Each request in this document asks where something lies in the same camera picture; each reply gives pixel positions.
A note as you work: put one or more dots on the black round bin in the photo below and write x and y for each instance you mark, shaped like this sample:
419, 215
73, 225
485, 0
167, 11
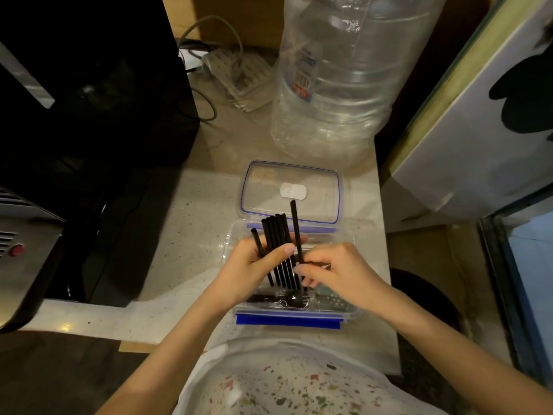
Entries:
427, 298

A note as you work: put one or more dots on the black plastic utensil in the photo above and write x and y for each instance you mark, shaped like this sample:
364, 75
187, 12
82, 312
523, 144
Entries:
276, 300

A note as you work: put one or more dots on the silver appliance with red button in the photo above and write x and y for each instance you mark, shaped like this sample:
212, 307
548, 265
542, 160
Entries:
26, 263

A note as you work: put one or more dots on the large clear water bottle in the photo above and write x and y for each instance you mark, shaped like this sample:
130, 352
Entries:
345, 82

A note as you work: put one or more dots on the person's right fingers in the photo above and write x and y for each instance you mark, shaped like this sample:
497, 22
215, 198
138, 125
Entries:
313, 272

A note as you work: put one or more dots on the person's left thumb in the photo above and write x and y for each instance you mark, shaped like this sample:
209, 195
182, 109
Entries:
278, 256

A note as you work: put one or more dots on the white power strip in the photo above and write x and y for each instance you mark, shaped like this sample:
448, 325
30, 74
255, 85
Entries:
242, 77

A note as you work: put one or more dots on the bundle of black straws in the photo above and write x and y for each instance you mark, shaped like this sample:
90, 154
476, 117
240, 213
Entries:
276, 235

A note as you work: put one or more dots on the person's right hand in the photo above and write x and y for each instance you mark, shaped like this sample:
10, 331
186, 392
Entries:
350, 276

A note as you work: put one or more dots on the white speckled shirt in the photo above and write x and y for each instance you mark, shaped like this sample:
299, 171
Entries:
293, 380

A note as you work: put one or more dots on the glass tank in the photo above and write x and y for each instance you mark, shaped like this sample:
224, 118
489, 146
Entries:
518, 276

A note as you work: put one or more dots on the person's left forearm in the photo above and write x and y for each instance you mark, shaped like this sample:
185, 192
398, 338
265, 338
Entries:
173, 358

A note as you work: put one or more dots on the white plug adapter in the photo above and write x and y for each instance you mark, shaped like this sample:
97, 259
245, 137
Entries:
190, 58

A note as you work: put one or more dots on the person's left hand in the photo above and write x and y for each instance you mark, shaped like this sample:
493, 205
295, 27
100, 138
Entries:
242, 267

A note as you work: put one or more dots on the person's right forearm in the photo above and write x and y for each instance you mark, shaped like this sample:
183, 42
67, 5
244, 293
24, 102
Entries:
453, 358

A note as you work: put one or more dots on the black appliance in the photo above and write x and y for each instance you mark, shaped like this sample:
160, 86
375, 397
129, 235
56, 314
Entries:
86, 125

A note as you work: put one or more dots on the long black drinking straw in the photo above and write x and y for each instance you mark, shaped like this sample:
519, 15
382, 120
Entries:
295, 220

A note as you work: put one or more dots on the white board with black shape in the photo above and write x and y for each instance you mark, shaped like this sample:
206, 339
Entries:
466, 138

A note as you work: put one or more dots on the clear container with blue clips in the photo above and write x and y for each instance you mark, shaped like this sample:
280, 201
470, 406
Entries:
345, 311

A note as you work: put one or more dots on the clear lid with blue seal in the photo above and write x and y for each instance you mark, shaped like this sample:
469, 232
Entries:
289, 211

